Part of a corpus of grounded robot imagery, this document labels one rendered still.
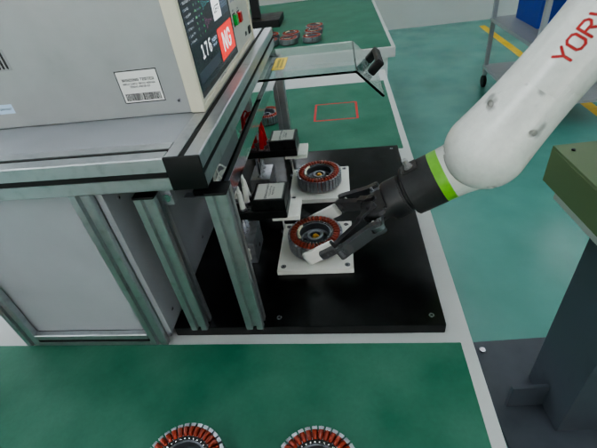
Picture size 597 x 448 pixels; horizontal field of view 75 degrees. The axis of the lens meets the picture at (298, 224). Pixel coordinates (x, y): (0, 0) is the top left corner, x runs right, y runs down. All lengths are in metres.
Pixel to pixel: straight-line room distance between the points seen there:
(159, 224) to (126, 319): 0.24
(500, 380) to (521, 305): 0.38
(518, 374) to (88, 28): 1.52
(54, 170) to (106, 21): 0.20
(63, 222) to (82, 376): 0.29
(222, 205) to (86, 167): 0.17
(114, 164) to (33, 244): 0.23
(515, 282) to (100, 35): 1.73
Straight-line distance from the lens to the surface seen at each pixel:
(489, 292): 1.84
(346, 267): 0.76
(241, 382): 0.68
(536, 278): 1.96
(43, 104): 0.71
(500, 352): 1.64
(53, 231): 0.67
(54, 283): 0.75
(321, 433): 0.58
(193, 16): 0.63
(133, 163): 0.51
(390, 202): 0.71
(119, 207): 0.61
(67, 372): 0.83
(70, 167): 0.56
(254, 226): 0.82
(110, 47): 0.62
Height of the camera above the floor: 1.32
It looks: 37 degrees down
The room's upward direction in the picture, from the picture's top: 9 degrees counter-clockwise
